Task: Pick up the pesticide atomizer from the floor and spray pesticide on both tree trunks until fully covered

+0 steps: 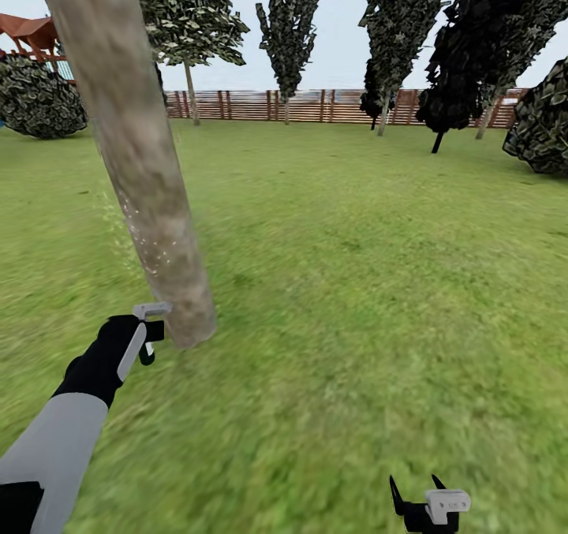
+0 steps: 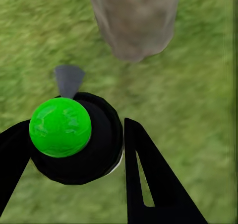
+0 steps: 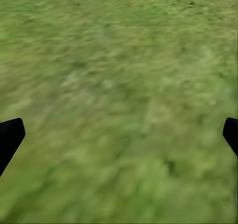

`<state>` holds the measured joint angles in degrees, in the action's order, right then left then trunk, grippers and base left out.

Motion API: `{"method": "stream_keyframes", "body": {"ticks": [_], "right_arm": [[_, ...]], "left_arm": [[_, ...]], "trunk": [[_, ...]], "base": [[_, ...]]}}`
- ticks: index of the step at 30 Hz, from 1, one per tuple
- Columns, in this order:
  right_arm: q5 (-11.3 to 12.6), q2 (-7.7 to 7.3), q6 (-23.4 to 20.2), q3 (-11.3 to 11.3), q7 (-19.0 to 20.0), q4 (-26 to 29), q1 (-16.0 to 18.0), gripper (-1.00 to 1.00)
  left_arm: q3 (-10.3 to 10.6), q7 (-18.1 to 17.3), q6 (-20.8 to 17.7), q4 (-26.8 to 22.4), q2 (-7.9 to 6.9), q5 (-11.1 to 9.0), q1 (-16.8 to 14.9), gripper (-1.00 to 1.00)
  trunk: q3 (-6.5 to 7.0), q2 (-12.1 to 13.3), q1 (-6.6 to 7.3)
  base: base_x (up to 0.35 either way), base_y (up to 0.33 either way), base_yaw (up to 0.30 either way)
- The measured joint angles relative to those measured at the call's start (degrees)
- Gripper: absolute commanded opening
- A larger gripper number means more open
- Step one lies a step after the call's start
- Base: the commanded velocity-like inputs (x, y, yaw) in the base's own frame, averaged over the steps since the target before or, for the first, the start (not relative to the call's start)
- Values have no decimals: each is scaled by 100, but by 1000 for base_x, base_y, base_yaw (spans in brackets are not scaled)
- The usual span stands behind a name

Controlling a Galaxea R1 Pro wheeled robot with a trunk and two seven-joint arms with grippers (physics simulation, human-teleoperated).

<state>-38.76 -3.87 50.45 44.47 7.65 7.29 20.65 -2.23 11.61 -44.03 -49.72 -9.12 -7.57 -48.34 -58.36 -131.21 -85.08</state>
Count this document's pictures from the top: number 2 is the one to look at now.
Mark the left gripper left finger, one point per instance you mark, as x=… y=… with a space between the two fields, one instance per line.
x=14 y=156

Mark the tree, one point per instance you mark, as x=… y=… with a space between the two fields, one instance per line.
x=136 y=28

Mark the pesticide atomizer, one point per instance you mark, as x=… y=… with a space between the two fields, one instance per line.
x=78 y=137

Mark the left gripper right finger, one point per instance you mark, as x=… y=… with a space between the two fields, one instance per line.
x=173 y=204

